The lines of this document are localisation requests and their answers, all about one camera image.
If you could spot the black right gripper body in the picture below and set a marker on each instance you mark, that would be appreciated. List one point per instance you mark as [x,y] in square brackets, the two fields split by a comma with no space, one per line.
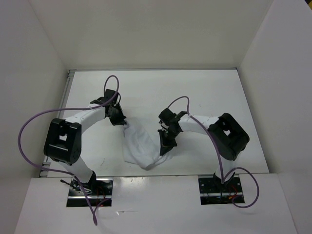
[169,128]

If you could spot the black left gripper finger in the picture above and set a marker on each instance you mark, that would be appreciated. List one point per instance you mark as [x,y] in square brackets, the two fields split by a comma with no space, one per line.
[121,118]
[114,121]

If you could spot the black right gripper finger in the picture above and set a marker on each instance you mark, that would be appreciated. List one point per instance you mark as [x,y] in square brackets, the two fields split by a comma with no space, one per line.
[163,146]
[172,142]

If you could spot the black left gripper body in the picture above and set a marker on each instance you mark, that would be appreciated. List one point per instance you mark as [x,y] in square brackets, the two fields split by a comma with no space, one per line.
[113,114]

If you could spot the white skirt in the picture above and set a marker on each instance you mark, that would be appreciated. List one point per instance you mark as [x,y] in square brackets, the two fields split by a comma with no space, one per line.
[140,148]

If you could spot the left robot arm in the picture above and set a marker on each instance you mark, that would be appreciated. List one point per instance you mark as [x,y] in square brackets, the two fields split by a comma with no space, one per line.
[64,139]

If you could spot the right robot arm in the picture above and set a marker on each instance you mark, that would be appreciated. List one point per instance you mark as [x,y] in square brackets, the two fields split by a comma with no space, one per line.
[227,136]

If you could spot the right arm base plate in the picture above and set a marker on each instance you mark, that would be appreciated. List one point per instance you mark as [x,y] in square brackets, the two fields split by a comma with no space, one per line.
[213,194]

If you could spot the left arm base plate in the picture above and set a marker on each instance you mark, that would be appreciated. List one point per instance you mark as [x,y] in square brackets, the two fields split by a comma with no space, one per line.
[101,196]

